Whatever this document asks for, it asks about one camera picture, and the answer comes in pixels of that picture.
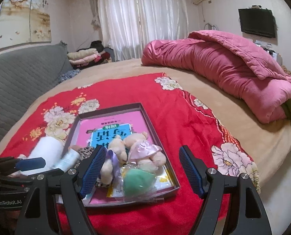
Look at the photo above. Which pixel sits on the white curtain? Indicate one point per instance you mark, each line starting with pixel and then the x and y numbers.
pixel 135 17

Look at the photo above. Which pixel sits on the yellow cartoon packet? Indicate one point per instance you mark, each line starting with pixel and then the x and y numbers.
pixel 163 178

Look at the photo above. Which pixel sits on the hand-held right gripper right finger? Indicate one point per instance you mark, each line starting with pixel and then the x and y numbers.
pixel 192 171

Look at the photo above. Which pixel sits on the green sponge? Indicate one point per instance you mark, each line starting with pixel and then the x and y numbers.
pixel 138 181

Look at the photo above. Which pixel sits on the red floral blanket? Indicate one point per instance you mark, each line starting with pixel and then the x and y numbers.
pixel 135 90

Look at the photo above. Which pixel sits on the blue patterned cloth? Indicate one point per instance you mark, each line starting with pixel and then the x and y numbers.
pixel 69 76

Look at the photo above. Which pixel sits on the stack of folded clothes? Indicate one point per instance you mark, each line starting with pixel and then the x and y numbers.
pixel 84 56

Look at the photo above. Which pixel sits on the pink quilt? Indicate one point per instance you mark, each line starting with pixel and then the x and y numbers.
pixel 209 66

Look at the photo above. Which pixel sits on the grey quilted headboard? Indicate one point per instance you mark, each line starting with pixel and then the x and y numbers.
pixel 25 78

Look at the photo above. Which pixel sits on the plush bear pink dress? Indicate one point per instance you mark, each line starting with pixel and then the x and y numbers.
pixel 143 149

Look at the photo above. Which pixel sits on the plush bear purple dress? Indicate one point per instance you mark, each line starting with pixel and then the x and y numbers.
pixel 116 146

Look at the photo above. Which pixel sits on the floral wall painting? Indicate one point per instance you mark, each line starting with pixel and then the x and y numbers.
pixel 18 17

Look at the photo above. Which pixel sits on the black wall television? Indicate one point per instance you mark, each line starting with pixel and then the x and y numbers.
pixel 256 22

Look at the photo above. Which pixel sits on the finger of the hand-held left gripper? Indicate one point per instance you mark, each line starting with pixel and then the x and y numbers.
pixel 30 164
pixel 13 180

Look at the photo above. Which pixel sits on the leopard print scarf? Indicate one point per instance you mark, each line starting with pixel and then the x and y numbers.
pixel 85 153

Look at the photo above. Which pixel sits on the green white tissue pack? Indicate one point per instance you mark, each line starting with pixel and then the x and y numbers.
pixel 67 160

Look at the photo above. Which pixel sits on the white toilet paper roll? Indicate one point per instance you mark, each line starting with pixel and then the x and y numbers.
pixel 49 149

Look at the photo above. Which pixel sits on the pink book blue label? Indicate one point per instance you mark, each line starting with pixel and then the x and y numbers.
pixel 106 120

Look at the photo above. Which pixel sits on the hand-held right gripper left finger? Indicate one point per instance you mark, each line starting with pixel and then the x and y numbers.
pixel 91 171

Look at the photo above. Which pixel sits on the black garment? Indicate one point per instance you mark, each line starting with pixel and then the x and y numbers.
pixel 96 45

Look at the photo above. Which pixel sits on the beige bed sheet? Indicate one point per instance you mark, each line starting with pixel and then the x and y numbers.
pixel 125 64

